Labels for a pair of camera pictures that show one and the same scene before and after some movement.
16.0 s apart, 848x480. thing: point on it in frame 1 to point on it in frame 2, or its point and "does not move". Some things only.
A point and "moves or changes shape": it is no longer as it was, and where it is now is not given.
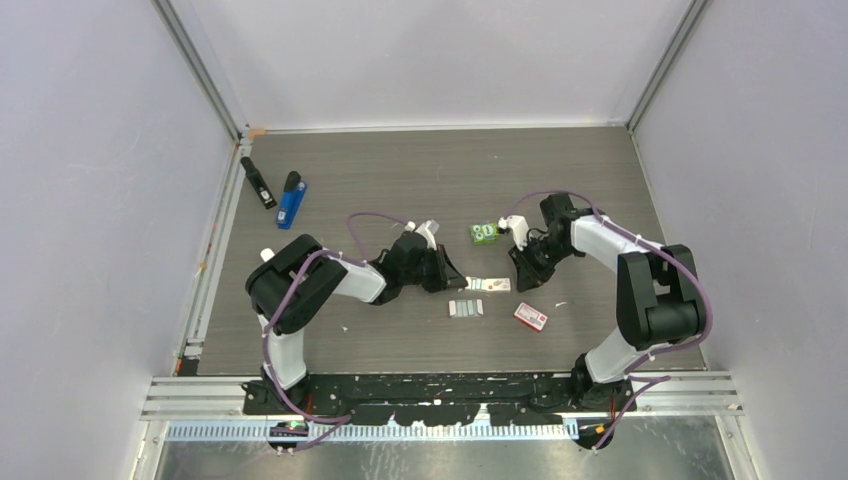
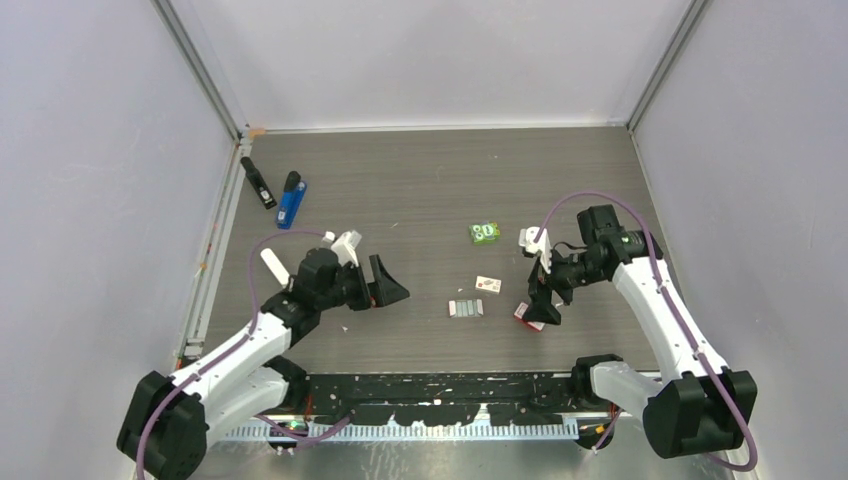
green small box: [484, 234] does not move
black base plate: [443, 399] does not move
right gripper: [530, 275] to [541, 308]
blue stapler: [293, 194] does not move
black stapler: [259, 183] does not move
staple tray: [466, 308] does not move
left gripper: [447, 277] to [382, 291]
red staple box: [531, 317] does not move
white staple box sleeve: [498, 284] moves or changes shape
